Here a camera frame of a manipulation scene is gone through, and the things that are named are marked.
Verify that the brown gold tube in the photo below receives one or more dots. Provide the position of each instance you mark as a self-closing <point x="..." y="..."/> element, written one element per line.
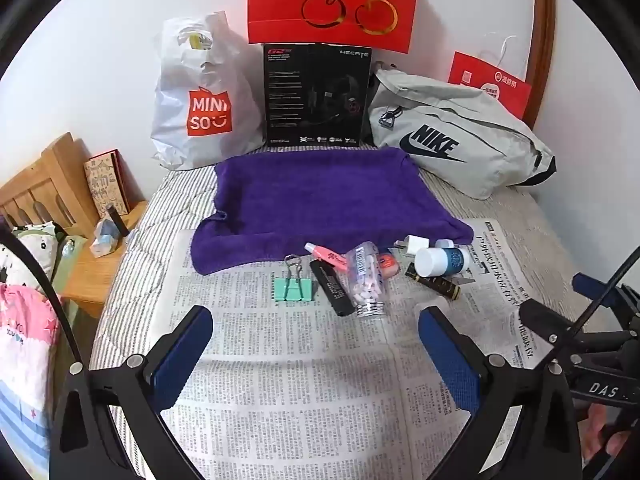
<point x="435" y="284"/>

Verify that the red paper bag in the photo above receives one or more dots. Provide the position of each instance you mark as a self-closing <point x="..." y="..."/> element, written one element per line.
<point x="470" y="72"/>

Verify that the orange blue small container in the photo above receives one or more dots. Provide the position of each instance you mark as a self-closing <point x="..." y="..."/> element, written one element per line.
<point x="391" y="265"/>

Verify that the black marker pen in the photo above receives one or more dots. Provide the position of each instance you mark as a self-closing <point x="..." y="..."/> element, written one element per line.
<point x="332" y="287"/>

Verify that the pink highlighter pen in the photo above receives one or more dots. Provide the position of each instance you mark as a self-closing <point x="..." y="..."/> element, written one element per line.
<point x="325" y="255"/>

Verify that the clear pill bottle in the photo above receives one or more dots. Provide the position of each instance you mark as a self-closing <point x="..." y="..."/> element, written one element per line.
<point x="367" y="280"/>

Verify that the small white cap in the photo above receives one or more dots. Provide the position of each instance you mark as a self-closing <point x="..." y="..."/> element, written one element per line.
<point x="444" y="243"/>

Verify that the white charger plug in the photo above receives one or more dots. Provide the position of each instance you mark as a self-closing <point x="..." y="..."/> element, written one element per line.
<point x="412" y="245"/>

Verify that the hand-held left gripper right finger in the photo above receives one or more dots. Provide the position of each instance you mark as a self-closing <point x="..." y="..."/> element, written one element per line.
<point x="450" y="360"/>

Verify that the plush toy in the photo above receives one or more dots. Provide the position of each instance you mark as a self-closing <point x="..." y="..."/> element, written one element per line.
<point x="30" y="255"/>

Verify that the wooden door frame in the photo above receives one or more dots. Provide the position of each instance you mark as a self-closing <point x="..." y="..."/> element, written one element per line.
<point x="542" y="35"/>

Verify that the blue white bottle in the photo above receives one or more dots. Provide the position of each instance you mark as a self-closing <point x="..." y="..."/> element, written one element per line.
<point x="450" y="260"/>

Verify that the grey waist bag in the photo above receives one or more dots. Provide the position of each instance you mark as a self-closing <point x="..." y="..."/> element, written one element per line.
<point x="480" y="110"/>

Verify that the purple towel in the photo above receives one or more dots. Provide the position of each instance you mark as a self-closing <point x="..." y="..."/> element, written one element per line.
<point x="310" y="195"/>

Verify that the wooden nightstand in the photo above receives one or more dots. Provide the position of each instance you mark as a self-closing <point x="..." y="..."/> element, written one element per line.
<point x="85" y="280"/>

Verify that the patterned book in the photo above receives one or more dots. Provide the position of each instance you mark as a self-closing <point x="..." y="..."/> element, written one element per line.
<point x="105" y="180"/>

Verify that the person's right hand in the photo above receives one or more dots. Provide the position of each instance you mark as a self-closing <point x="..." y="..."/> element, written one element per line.
<point x="592" y="425"/>

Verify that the pink printed blanket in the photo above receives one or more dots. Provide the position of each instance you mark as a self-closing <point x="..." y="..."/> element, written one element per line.
<point x="25" y="335"/>

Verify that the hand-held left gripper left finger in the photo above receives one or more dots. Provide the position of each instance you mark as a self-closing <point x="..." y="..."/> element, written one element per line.
<point x="182" y="360"/>

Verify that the newspaper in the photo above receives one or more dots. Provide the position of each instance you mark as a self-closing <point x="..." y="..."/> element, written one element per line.
<point x="280" y="340"/>

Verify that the small black case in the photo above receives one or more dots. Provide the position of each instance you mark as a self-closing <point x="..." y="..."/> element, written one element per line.
<point x="117" y="220"/>

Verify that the green binder clip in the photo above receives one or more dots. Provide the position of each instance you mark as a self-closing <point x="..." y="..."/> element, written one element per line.
<point x="295" y="290"/>

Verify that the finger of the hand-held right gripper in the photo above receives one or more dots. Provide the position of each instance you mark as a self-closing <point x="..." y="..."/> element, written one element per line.
<point x="547" y="322"/>
<point x="590" y="284"/>

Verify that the black headset box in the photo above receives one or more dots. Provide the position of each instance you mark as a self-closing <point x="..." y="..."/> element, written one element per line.
<point x="290" y="95"/>

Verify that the white plastic shopping bag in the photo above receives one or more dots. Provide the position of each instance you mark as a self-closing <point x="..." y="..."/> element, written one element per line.
<point x="200" y="75"/>

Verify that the red gift bag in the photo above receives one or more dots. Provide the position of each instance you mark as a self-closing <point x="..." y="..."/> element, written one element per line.
<point x="280" y="10"/>

